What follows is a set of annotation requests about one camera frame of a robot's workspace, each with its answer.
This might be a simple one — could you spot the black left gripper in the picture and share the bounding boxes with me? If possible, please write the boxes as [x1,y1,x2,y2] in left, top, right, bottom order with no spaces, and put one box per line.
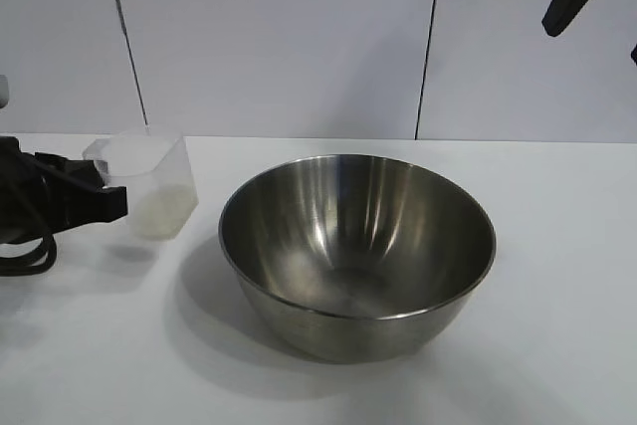
[0,135,129,245]

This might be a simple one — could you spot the clear plastic measuring cup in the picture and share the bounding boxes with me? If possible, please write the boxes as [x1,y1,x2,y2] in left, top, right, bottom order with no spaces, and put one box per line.
[82,129,200,241]

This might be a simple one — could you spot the white rice grains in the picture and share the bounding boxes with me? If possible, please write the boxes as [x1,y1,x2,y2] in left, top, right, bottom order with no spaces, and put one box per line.
[129,184,196,240]

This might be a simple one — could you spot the stainless steel mixing bowl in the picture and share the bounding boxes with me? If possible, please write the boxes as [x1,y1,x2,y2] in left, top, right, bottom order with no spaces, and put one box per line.
[218,153,498,364]

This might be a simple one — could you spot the black flat looped cable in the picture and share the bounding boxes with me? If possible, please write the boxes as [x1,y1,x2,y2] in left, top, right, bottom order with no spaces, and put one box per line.
[0,165,59,280]

